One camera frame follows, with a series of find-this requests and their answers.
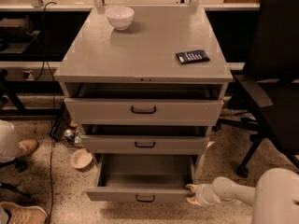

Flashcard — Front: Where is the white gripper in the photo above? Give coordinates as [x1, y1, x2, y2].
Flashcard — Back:
[186, 184, 216, 206]

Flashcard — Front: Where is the grey bottom drawer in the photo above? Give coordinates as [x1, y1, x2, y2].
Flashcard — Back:
[86, 154, 194, 203]

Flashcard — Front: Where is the grey drawer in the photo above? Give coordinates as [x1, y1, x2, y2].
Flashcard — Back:
[64, 98, 223, 126]
[82, 135, 209, 155]
[86, 154, 194, 203]

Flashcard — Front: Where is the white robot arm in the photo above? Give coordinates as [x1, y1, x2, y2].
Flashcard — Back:
[186, 168, 299, 224]

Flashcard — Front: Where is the grey middle drawer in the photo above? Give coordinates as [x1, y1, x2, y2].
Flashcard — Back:
[82, 135, 209, 155]

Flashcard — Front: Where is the grey drawer cabinet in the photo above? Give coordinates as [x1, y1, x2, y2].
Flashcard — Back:
[53, 5, 234, 179]

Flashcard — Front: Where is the grey top drawer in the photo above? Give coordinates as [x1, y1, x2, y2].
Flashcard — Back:
[64, 98, 223, 126]

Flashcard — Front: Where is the small bowl on floor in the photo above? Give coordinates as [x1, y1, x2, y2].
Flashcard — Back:
[70, 148, 93, 169]

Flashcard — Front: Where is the drink can on floor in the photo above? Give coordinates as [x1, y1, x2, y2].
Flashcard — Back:
[64, 129, 75, 142]

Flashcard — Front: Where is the tan sneaker far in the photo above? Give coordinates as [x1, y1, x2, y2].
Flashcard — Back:
[18, 139, 38, 158]

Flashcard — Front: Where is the tan sneaker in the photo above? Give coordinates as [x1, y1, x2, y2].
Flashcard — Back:
[0, 202, 48, 224]
[18, 139, 38, 158]

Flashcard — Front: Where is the tan sneaker near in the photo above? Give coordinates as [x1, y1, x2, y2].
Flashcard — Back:
[0, 202, 48, 224]

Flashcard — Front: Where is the black office chair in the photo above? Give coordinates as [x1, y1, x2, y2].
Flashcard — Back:
[217, 0, 299, 178]

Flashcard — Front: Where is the light trouser leg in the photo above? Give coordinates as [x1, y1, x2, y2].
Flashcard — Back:
[0, 120, 19, 163]

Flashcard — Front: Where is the white bowl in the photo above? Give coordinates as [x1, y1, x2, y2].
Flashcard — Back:
[105, 7, 135, 30]

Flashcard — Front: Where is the wall power outlet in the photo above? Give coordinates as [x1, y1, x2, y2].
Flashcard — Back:
[23, 70, 34, 80]

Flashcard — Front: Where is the black cable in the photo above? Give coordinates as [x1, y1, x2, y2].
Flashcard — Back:
[25, 1, 58, 224]

